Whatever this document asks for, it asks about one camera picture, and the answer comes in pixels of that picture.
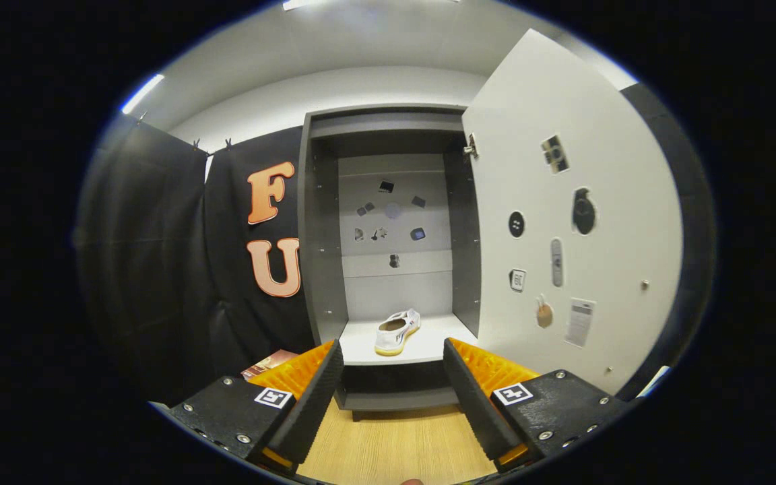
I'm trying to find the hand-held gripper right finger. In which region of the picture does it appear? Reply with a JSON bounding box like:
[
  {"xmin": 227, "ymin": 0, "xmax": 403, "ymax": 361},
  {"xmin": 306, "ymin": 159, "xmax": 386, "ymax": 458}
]
[{"xmin": 443, "ymin": 337, "xmax": 633, "ymax": 472}]

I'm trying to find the grey shoe cabinet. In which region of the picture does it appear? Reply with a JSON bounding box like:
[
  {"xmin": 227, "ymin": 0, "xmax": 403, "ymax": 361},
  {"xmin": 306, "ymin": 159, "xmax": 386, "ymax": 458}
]
[{"xmin": 297, "ymin": 103, "xmax": 483, "ymax": 422}]

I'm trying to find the white object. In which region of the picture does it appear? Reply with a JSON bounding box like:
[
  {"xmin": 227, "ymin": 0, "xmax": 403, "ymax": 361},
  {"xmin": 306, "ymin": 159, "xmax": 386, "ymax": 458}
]
[{"xmin": 636, "ymin": 365, "xmax": 670, "ymax": 398}]

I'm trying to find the ceiling light panel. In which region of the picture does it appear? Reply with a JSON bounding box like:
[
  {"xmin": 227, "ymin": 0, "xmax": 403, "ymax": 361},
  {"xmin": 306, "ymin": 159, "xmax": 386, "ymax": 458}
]
[{"xmin": 282, "ymin": 0, "xmax": 463, "ymax": 11}]

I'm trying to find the ceiling tube light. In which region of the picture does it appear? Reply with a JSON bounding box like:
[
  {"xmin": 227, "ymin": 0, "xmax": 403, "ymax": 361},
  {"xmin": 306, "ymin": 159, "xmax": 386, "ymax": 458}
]
[{"xmin": 121, "ymin": 73, "xmax": 166, "ymax": 115}]

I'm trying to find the beige shoe cabinet door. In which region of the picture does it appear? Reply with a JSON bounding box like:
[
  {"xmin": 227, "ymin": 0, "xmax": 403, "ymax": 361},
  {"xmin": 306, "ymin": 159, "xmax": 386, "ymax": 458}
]
[{"xmin": 462, "ymin": 28, "xmax": 684, "ymax": 397}]

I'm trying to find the white shoe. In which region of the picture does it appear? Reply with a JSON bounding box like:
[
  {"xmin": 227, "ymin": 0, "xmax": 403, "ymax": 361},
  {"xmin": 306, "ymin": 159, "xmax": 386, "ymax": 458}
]
[{"xmin": 373, "ymin": 308, "xmax": 422, "ymax": 356}]

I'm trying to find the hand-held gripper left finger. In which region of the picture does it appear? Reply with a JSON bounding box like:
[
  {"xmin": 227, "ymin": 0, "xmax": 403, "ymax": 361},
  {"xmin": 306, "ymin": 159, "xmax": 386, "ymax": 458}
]
[{"xmin": 151, "ymin": 339, "xmax": 346, "ymax": 476}]

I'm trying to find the black backdrop cloth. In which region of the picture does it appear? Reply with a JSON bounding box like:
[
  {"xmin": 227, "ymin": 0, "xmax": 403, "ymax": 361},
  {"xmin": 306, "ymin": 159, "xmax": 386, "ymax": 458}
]
[{"xmin": 77, "ymin": 81, "xmax": 719, "ymax": 405}]

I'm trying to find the brown book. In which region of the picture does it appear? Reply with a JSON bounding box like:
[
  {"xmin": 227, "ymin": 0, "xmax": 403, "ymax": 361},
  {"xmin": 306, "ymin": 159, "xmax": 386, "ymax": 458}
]
[{"xmin": 241, "ymin": 349, "xmax": 298, "ymax": 381}]

